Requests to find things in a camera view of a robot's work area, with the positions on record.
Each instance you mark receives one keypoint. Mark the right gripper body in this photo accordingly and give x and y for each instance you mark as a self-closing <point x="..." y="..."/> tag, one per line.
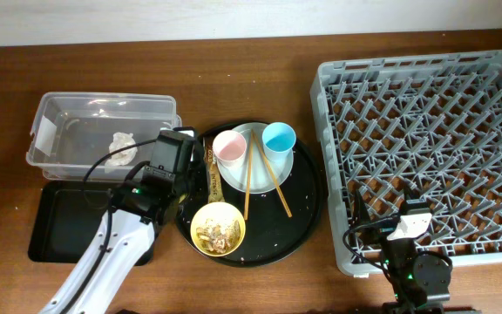
<point x="380" y="233"/>

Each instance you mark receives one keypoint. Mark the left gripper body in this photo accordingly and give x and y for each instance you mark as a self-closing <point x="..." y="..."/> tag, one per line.
<point x="193" y="184"/>

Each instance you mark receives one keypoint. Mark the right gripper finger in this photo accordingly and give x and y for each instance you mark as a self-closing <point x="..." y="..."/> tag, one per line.
<point x="410" y="195"/>
<point x="360" y="214"/>

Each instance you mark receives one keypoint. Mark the gold coffee sachet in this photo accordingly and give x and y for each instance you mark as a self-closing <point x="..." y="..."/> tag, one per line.
<point x="214" y="177"/>

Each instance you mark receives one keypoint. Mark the pink cup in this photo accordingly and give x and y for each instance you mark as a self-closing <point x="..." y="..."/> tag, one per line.
<point x="230" y="148"/>

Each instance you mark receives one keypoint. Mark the yellow bowl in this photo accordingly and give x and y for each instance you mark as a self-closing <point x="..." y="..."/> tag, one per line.
<point x="216" y="211"/>

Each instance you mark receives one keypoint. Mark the food scraps pile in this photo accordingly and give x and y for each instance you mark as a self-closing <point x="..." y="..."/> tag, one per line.
<point x="218" y="236"/>

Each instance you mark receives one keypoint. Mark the grey plate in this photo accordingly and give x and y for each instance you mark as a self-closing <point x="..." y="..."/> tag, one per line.
<point x="261" y="181"/>

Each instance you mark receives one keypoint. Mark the blue cup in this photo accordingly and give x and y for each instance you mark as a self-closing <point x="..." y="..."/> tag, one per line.
<point x="278" y="140"/>

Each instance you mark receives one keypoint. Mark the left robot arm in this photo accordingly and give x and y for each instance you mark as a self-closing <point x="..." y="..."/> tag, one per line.
<point x="128" y="229"/>

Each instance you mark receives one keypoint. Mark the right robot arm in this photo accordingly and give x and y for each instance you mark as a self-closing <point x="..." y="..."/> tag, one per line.
<point x="420" y="279"/>

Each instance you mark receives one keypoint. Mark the grey dishwasher rack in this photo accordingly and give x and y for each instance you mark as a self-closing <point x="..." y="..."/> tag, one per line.
<point x="430" y="122"/>

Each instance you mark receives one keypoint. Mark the round black tray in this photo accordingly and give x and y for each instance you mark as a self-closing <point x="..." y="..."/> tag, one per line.
<point x="271" y="235"/>

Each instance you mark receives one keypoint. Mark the clear plastic bin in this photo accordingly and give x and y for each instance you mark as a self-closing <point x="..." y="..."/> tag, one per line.
<point x="72" y="130"/>

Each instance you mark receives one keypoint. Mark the black rectangular tray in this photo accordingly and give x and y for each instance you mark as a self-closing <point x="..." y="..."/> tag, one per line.
<point x="65" y="224"/>

